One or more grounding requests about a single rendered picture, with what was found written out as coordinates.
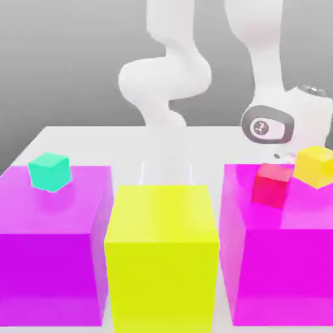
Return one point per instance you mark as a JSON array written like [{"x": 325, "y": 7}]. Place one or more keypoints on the small yellow cube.
[{"x": 313, "y": 167}]

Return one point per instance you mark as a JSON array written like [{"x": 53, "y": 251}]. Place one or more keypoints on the small teal cube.
[{"x": 49, "y": 173}]

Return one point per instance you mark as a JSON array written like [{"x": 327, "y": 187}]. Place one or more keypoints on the large purple box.
[{"x": 49, "y": 273}]

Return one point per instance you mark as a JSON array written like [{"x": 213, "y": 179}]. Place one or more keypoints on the large magenta box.
[{"x": 286, "y": 273}]

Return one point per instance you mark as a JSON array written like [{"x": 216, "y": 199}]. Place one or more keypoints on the small red cube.
[{"x": 269, "y": 191}]

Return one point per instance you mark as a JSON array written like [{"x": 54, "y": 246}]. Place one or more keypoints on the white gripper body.
[{"x": 277, "y": 156}]

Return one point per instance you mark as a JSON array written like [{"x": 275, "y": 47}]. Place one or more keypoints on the large yellow box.
[{"x": 161, "y": 260}]

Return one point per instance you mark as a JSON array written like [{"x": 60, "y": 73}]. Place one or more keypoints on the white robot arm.
[{"x": 166, "y": 78}]

